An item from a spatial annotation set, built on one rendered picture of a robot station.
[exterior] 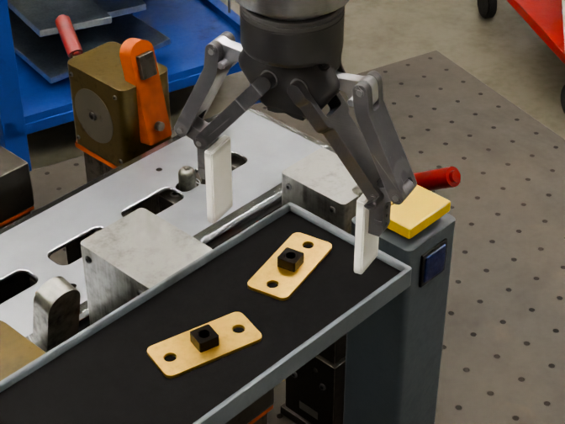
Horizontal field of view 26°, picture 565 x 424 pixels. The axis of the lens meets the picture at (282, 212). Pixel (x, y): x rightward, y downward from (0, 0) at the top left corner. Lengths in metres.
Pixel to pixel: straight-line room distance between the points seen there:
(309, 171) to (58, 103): 1.91
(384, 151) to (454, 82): 1.33
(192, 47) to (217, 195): 2.44
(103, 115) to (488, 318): 0.59
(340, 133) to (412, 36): 2.98
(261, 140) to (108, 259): 0.41
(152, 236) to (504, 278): 0.75
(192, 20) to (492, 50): 0.93
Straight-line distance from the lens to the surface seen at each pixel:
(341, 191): 1.28
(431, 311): 1.15
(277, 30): 0.86
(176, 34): 3.50
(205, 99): 0.96
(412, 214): 1.08
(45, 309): 1.10
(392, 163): 0.90
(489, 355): 1.64
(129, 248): 1.13
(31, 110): 3.15
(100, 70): 1.51
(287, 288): 0.99
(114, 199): 1.38
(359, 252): 0.95
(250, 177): 1.41
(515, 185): 1.96
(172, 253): 1.12
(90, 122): 1.54
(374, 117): 0.89
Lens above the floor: 1.79
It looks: 36 degrees down
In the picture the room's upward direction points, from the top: straight up
